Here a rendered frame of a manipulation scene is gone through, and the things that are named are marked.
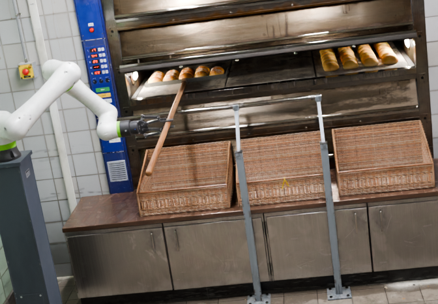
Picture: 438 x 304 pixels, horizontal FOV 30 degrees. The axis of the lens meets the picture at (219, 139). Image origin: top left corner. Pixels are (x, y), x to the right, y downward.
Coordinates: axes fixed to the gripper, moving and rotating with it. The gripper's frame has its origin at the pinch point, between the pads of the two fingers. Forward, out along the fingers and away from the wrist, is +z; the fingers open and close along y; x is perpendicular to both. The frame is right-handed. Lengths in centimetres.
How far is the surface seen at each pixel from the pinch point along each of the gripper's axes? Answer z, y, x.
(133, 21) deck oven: -22, -49, -68
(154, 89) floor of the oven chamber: -20, 1, -91
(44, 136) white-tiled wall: -92, 17, -69
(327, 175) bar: 84, 43, -7
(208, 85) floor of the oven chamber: 17, 1, -83
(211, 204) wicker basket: 15, 57, -19
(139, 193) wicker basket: -26, 46, -19
